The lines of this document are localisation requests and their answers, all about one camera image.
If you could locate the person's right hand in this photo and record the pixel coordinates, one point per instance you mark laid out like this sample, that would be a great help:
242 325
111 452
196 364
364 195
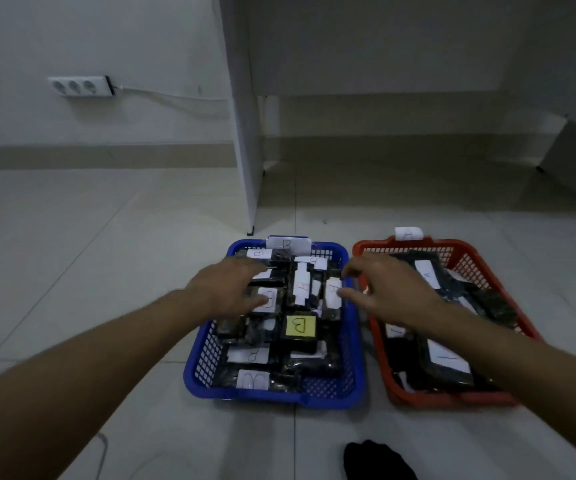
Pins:
398 294

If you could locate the person's left hand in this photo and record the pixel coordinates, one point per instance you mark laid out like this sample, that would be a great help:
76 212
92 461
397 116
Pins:
223 289

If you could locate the red plastic basket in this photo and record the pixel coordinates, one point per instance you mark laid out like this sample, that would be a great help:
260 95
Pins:
467 259

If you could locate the yellow-label B packet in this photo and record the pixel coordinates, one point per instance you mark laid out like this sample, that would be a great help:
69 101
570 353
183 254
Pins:
300 326

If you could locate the blue plastic basket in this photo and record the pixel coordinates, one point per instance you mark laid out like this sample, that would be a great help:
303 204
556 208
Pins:
318 394

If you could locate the person's left forearm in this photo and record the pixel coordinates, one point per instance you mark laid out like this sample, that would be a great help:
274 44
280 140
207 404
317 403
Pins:
78 384

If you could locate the person's right forearm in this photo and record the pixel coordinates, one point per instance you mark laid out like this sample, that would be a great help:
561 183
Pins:
517 374

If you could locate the person's black trouser leg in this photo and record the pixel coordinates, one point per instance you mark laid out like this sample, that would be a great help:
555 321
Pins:
378 462

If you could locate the small white paper tag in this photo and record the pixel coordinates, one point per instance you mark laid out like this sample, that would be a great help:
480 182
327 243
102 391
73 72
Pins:
409 233

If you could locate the large white paper tag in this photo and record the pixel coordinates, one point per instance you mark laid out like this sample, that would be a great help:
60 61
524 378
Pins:
288 243

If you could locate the white wall socket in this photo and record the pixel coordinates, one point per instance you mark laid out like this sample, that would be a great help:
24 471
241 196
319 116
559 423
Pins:
80 86

